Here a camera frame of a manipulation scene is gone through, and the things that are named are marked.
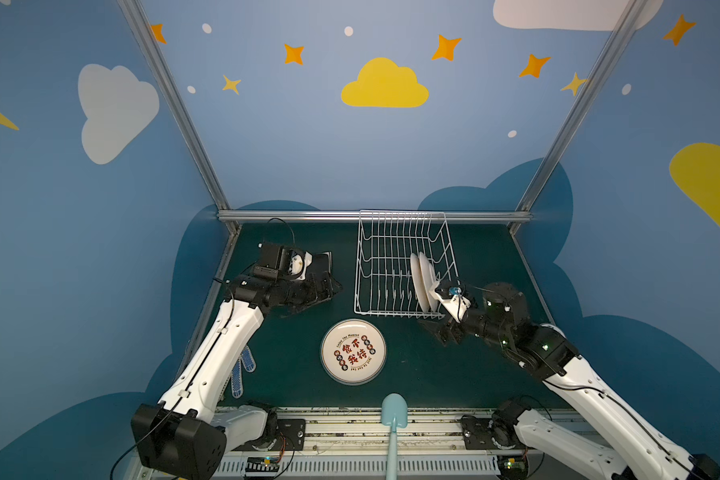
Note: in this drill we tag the right circuit board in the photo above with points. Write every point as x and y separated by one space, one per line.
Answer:
512 468

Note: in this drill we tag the left circuit board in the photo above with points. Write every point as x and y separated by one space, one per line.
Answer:
262 465

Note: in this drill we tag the white wire dish rack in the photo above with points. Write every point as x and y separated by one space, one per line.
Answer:
385 240

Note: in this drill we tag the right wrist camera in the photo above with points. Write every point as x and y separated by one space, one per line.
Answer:
452 298

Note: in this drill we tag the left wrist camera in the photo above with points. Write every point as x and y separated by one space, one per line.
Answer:
280 262

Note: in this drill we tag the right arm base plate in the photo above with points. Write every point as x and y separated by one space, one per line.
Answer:
482 433

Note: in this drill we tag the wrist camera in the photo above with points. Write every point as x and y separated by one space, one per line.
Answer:
280 262
452 298

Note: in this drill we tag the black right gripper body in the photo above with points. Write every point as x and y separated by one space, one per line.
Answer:
446 324

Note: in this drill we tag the white round plate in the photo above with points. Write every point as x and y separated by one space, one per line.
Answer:
417 279
429 280
353 352

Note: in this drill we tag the light blue toy shovel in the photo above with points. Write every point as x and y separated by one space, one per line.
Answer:
394 413

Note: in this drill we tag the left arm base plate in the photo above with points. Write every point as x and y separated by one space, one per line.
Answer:
278 434

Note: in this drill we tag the black square plate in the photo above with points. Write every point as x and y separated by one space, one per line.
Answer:
320 266

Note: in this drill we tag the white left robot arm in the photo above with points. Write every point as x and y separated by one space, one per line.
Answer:
177 435

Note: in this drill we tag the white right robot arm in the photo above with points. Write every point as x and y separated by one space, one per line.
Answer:
633 448

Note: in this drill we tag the blue dotted work glove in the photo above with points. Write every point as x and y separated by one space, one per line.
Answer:
245 363

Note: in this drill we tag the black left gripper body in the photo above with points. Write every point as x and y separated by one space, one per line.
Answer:
318 278

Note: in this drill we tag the circuit board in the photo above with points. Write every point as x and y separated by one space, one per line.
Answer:
512 468
262 465

